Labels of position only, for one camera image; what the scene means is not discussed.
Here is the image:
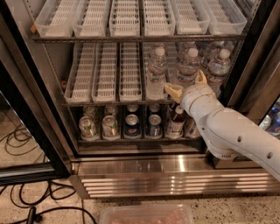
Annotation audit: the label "clear plastic bin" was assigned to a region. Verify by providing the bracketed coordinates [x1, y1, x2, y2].
[99, 204, 195, 224]

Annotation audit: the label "top shelf tray far left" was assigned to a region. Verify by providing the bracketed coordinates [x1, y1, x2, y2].
[35, 0, 80, 38]

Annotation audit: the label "stainless steel display fridge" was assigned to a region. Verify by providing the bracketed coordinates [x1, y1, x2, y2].
[0, 0, 279, 199]

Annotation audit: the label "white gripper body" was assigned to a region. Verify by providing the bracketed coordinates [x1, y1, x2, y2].
[180, 84, 217, 116]

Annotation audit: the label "silver soda can rear left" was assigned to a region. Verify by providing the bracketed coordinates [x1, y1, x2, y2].
[83, 106, 99, 123]

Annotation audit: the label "blue can behind right door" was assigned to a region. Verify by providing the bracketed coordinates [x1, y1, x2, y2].
[260, 104, 280, 137]

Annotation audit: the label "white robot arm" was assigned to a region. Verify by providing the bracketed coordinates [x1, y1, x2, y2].
[164, 71, 280, 180]

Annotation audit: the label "black floor cables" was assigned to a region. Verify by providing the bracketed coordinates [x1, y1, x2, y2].
[0, 122, 98, 224]

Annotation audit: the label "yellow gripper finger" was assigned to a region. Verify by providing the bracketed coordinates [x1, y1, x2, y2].
[164, 83, 183, 103]
[195, 69, 207, 84]

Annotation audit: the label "brown tea bottle right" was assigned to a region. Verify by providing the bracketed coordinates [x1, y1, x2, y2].
[185, 117, 200, 138]

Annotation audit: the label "silver soda can front left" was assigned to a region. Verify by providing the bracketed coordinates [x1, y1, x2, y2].
[79, 115, 99, 141]

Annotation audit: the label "black fridge door left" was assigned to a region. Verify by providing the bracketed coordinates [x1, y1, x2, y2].
[0, 39, 72, 186]

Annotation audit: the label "water bottle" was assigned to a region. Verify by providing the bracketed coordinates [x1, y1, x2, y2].
[145, 46, 169, 100]
[173, 48, 200, 88]
[206, 49, 231, 97]
[200, 41, 224, 72]
[149, 42, 168, 55]
[177, 41, 197, 60]

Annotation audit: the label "blue pepsi can rear left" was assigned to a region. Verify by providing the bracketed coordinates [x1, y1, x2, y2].
[126, 104, 139, 116]

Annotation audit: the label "middle shelf tray far left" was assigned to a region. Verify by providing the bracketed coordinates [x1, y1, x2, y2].
[64, 43, 96, 103]

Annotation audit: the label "silver soda can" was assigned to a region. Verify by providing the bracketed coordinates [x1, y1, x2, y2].
[83, 106, 99, 123]
[104, 105, 119, 117]
[102, 115, 120, 141]
[79, 115, 99, 141]

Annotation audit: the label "blue pepsi can front right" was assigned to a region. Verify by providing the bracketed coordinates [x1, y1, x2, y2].
[146, 114, 162, 139]

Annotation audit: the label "brown tea bottle left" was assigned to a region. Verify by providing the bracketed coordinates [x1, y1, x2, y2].
[165, 104, 186, 139]

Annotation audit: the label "blue pepsi can front left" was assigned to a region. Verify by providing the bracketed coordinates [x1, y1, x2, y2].
[124, 114, 141, 139]

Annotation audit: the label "blue pepsi can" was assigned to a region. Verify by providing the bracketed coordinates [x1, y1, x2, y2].
[147, 104, 161, 116]
[126, 104, 139, 116]
[146, 114, 162, 139]
[124, 114, 141, 139]

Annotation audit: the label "brown tea bottle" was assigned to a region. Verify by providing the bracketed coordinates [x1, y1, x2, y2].
[165, 104, 186, 139]
[185, 117, 200, 138]

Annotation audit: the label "top shelf tray far right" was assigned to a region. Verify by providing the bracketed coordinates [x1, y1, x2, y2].
[201, 0, 247, 35]

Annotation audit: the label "blue pepsi can rear right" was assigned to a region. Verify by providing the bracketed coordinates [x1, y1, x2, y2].
[147, 104, 161, 116]

